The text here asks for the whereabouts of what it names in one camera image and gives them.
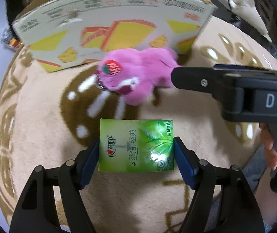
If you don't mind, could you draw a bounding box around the person's right hand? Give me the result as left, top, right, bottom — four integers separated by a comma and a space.
260, 123, 277, 170

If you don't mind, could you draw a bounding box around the beige patterned carpet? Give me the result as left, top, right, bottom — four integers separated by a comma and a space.
0, 15, 277, 233

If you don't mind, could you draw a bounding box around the green tissue pack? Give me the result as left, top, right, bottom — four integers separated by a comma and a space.
99, 119, 174, 173

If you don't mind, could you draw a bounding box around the plastic bag of toys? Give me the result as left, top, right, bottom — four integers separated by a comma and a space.
0, 27, 21, 51

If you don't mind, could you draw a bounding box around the pink bear plush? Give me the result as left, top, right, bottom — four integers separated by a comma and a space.
96, 47, 179, 106

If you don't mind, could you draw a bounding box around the open cardboard box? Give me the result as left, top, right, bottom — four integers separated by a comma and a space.
12, 0, 216, 73

